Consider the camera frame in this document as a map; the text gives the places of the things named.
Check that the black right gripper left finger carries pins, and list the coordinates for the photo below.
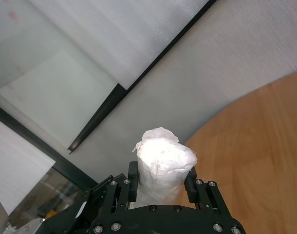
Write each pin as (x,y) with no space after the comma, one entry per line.
(132,187)

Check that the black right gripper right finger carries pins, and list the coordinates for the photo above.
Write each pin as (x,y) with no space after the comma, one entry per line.
(191,191)

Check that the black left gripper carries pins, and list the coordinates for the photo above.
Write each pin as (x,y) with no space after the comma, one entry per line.
(73,221)

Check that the white plastic-wrapped sandbag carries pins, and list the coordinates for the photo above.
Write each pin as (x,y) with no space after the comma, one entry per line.
(163,165)

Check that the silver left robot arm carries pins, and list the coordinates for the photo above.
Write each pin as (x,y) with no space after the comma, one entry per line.
(29,226)

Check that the white tape label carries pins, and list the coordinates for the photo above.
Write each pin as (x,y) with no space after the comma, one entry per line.
(80,210)

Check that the small yellow object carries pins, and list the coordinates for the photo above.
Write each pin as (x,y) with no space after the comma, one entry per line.
(50,214)

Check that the black glass partition frame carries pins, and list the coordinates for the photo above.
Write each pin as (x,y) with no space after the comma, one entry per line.
(41,143)

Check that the black wall rail strip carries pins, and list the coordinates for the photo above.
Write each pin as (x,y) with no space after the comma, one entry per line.
(160,52)

